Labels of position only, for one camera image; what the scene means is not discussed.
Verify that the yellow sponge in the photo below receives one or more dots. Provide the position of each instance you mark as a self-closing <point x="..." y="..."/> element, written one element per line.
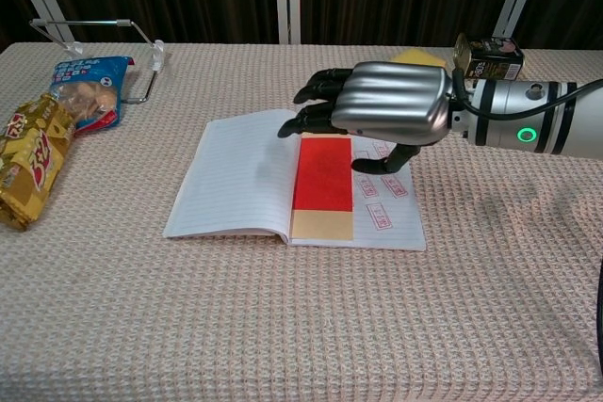
<point x="419" y="57"/>

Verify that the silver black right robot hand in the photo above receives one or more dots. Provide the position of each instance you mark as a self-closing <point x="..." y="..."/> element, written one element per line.
<point x="391" y="101"/>

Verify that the yellow Lexicon notebook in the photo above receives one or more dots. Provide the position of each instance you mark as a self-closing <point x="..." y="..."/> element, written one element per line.
<point x="235" y="176"/>

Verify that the beige waffle tablecloth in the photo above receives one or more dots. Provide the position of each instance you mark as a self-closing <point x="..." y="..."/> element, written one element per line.
<point x="235" y="326"/>

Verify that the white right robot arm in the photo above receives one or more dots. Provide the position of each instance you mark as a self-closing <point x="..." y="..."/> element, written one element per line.
<point x="542" y="115"/>

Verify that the black tin can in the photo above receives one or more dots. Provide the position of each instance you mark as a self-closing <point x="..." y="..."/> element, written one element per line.
<point x="494" y="60"/>

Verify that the blue snack bag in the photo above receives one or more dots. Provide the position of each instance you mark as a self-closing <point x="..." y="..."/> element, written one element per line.
<point x="89" y="91"/>

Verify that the gold snack bag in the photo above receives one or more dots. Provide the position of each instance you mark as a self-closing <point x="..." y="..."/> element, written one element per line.
<point x="33" y="166"/>

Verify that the red and tan card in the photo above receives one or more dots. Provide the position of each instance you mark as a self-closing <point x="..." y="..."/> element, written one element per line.
<point x="322" y="176"/>

